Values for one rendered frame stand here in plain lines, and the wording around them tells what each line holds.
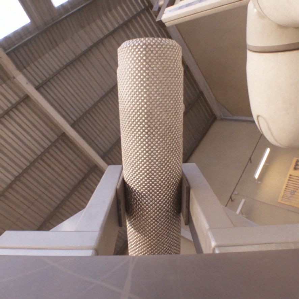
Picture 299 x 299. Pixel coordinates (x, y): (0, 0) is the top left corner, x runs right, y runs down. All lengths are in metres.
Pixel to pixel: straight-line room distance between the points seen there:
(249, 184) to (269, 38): 7.43
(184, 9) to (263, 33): 0.94
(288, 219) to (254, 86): 6.74
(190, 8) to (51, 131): 5.51
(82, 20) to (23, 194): 5.24
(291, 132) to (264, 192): 7.12
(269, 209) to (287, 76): 6.89
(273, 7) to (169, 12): 1.11
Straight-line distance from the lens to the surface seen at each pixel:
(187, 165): 0.15
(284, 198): 7.38
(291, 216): 7.12
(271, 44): 0.35
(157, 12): 1.50
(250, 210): 7.21
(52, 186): 6.42
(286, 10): 0.23
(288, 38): 0.34
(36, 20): 6.73
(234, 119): 10.07
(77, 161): 6.54
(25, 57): 6.56
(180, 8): 1.31
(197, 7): 1.22
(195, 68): 9.27
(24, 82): 5.85
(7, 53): 6.17
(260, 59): 0.37
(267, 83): 0.37
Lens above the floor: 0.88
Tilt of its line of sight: 43 degrees up
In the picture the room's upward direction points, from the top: 76 degrees counter-clockwise
